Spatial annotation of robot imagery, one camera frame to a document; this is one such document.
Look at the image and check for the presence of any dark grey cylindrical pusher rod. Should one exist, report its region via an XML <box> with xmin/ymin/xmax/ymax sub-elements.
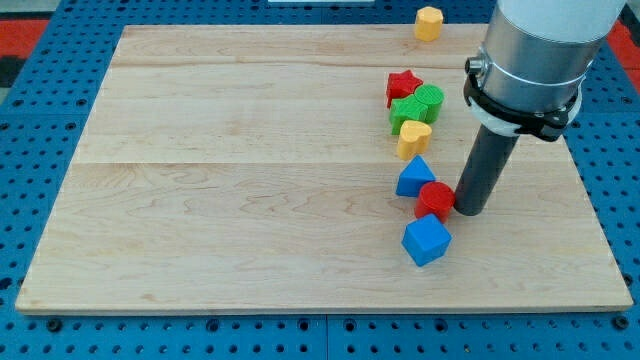
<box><xmin>454</xmin><ymin>125</ymin><xmax>518</xmax><ymax>216</ymax></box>

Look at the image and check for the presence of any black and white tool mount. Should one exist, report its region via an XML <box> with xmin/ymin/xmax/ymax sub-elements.
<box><xmin>463</xmin><ymin>75</ymin><xmax>582</xmax><ymax>142</ymax></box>

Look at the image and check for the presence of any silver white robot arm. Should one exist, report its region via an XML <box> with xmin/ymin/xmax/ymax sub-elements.
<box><xmin>454</xmin><ymin>0</ymin><xmax>625</xmax><ymax>216</ymax></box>

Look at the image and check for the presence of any yellow heart block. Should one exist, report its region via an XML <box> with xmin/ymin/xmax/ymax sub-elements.
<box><xmin>396</xmin><ymin>120</ymin><xmax>433</xmax><ymax>160</ymax></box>

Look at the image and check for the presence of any red cylinder block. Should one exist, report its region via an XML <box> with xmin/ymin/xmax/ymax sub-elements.
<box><xmin>414</xmin><ymin>181</ymin><xmax>455</xmax><ymax>223</ymax></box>

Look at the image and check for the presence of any blue triangle block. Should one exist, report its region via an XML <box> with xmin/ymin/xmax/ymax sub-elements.
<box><xmin>395</xmin><ymin>155</ymin><xmax>436</xmax><ymax>197</ymax></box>

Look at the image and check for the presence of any green cylinder block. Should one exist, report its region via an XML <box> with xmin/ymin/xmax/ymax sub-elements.
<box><xmin>414</xmin><ymin>84</ymin><xmax>445</xmax><ymax>124</ymax></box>

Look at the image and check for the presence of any green star block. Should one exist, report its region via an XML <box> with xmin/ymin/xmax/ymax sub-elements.
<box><xmin>389</xmin><ymin>95</ymin><xmax>428</xmax><ymax>135</ymax></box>

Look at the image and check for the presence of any blue cube block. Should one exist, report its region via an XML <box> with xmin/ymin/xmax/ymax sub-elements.
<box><xmin>401</xmin><ymin>214</ymin><xmax>452</xmax><ymax>267</ymax></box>

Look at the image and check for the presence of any red star block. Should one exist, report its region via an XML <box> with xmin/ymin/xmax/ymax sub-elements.
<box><xmin>386</xmin><ymin>69</ymin><xmax>423</xmax><ymax>108</ymax></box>

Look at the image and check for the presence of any yellow hexagon block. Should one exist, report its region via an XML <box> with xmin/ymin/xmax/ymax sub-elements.
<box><xmin>414</xmin><ymin>6</ymin><xmax>444</xmax><ymax>42</ymax></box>

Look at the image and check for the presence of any light wooden board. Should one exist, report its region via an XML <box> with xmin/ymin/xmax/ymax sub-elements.
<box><xmin>15</xmin><ymin>24</ymin><xmax>633</xmax><ymax>315</ymax></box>

